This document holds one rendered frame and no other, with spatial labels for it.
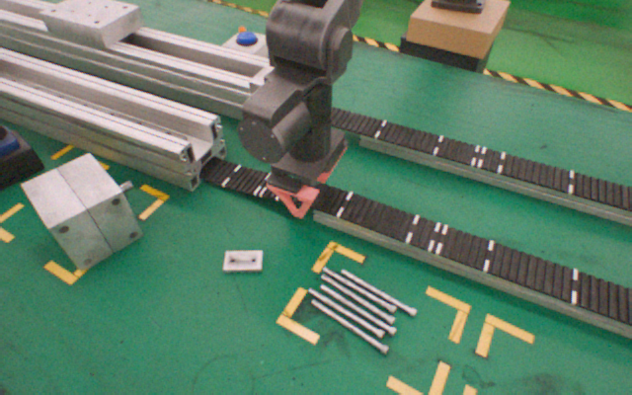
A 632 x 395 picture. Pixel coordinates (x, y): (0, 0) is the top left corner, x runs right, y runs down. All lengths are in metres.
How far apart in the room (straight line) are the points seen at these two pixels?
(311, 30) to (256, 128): 0.11
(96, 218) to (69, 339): 0.14
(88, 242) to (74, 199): 0.06
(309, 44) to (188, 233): 0.34
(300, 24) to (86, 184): 0.35
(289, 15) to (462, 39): 0.66
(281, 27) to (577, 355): 0.49
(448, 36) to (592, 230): 0.54
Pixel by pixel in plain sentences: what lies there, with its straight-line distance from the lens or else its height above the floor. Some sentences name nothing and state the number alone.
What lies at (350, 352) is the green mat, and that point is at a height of 0.78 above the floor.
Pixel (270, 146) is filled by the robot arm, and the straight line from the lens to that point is 0.43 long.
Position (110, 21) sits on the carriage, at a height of 0.90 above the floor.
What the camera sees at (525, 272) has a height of 0.81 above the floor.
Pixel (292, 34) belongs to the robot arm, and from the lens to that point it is 0.43.
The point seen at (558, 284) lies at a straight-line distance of 0.59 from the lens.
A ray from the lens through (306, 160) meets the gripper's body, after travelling 0.52.
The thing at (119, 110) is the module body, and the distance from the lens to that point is 0.81.
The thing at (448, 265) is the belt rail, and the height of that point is 0.79.
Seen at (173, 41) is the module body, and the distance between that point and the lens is 0.92.
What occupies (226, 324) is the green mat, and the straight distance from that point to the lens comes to 0.54.
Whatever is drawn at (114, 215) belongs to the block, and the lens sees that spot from 0.60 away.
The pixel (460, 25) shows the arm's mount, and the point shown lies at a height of 0.84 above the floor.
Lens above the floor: 1.26
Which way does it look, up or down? 46 degrees down
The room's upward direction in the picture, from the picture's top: straight up
